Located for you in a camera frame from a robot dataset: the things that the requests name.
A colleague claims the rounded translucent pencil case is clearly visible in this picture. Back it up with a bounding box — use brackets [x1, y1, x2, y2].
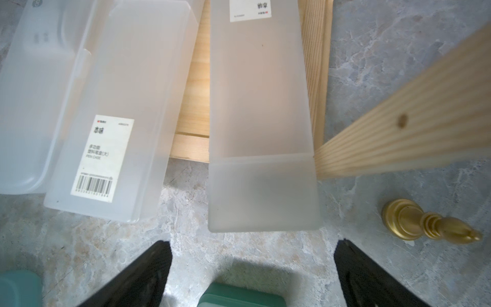
[1, 1, 111, 194]

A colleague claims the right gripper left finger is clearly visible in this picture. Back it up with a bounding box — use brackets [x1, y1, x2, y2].
[81, 240, 173, 306]

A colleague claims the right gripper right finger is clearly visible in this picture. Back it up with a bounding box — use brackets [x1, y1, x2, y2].
[334, 239, 428, 306]

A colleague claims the translucent case with barcode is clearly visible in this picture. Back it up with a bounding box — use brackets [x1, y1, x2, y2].
[43, 1, 204, 223]

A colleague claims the gold knob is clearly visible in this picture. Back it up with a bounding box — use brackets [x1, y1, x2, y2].
[382, 198, 483, 244]

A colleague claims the wooden two-tier shelf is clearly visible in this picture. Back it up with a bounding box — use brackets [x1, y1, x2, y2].
[169, 0, 491, 180]

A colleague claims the light blue pencil case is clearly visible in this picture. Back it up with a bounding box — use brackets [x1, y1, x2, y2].
[1, 270, 42, 306]

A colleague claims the translucent rectangular pencil case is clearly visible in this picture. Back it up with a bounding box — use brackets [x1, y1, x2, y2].
[207, 1, 322, 232]

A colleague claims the dark green pencil case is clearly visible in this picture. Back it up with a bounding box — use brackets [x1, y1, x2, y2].
[197, 282, 287, 307]

